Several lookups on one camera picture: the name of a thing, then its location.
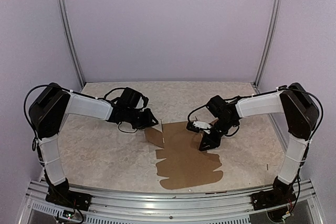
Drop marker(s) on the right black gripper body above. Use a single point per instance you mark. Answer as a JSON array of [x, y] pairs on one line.
[[223, 127]]

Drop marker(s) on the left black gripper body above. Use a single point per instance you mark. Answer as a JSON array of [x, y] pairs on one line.
[[142, 121]]

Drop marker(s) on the brown cardboard box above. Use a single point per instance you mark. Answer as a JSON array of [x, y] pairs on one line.
[[180, 163]]

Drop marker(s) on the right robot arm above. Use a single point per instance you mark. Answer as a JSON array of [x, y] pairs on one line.
[[301, 111]]

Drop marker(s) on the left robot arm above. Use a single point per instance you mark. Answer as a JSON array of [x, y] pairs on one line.
[[48, 113]]

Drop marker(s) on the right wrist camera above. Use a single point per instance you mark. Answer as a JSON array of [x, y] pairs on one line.
[[197, 126]]

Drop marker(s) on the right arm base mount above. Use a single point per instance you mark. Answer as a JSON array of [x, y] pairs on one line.
[[271, 198]]

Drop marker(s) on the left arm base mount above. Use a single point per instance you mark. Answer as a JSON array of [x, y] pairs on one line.
[[73, 199]]

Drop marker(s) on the front aluminium rail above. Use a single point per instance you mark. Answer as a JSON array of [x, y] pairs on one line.
[[113, 206]]

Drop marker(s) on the right aluminium frame post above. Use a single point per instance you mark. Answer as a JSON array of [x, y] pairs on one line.
[[268, 42]]

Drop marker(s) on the aluminium frame post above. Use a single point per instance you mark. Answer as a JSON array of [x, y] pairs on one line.
[[268, 42], [70, 42]]

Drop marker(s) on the left aluminium frame post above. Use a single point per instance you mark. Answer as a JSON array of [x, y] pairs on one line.
[[70, 42]]

